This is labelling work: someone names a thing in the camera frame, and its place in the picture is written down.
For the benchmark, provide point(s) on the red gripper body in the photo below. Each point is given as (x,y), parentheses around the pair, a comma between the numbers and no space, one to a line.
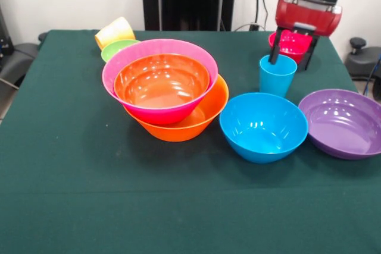
(309,17)

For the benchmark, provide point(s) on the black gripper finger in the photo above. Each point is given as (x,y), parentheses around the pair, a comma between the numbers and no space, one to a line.
(275,50)
(310,54)

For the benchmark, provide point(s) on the blue cup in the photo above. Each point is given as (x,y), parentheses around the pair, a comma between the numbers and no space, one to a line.
(276,81)

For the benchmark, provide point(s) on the large orange bowl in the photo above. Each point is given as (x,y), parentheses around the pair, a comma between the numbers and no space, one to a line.
(208,114)

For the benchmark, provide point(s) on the large pink bowl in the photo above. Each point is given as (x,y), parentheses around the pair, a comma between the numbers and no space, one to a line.
(160,47)

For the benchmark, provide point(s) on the red-orange bowl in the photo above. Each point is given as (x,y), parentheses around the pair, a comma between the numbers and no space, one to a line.
(160,84)

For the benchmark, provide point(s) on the small crimson bowl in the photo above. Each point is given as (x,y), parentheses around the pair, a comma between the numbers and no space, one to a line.
(293,47)

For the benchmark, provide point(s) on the purple bowl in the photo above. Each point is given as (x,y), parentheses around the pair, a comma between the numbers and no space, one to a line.
(342,123)

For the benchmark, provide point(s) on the medium blue bowl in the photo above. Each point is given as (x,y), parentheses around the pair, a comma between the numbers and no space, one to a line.
(262,126)

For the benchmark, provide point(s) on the yellow cup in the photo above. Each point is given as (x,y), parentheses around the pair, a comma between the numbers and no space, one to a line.
(114,32)

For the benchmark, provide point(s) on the small green bowl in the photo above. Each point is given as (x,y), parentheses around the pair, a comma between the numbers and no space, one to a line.
(113,50)

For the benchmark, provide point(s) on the dark green tablecloth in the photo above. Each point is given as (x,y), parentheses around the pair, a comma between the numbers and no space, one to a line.
(190,206)

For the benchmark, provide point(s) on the black equipment box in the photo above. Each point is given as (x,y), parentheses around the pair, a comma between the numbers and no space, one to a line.
(4,40)

